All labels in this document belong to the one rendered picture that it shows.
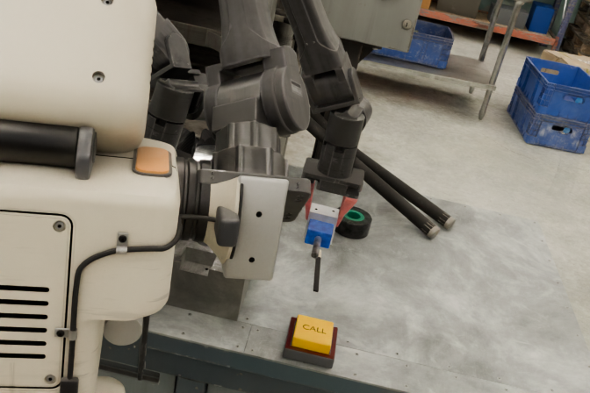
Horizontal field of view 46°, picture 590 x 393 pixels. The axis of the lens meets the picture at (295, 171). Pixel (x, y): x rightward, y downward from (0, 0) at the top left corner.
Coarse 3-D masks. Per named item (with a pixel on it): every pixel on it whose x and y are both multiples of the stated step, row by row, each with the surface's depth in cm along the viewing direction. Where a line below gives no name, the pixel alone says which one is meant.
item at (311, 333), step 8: (304, 320) 111; (312, 320) 111; (320, 320) 112; (296, 328) 109; (304, 328) 109; (312, 328) 109; (320, 328) 110; (328, 328) 110; (296, 336) 107; (304, 336) 107; (312, 336) 108; (320, 336) 108; (328, 336) 108; (296, 344) 107; (304, 344) 107; (312, 344) 107; (320, 344) 107; (328, 344) 107; (320, 352) 107; (328, 352) 107
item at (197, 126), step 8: (192, 48) 242; (200, 48) 243; (208, 48) 245; (192, 56) 234; (200, 56) 235; (208, 56) 237; (216, 56) 239; (192, 64) 228; (200, 64) 228; (208, 64) 230; (200, 72) 221; (152, 88) 201; (192, 120) 186; (200, 120) 187; (192, 128) 181; (200, 128) 182
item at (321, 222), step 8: (312, 208) 119; (320, 208) 120; (328, 208) 120; (312, 216) 118; (320, 216) 118; (328, 216) 118; (336, 216) 118; (312, 224) 116; (320, 224) 117; (328, 224) 118; (312, 232) 115; (320, 232) 115; (328, 232) 115; (312, 240) 115; (320, 240) 114; (328, 240) 115; (312, 256) 110
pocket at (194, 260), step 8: (192, 248) 114; (184, 256) 114; (192, 256) 114; (200, 256) 114; (208, 256) 114; (184, 264) 114; (192, 264) 114; (200, 264) 115; (208, 264) 115; (192, 272) 110; (200, 272) 111
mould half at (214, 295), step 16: (176, 256) 111; (176, 272) 110; (208, 272) 110; (176, 288) 112; (192, 288) 111; (208, 288) 111; (224, 288) 111; (240, 288) 110; (176, 304) 113; (192, 304) 113; (208, 304) 112; (224, 304) 112; (240, 304) 112
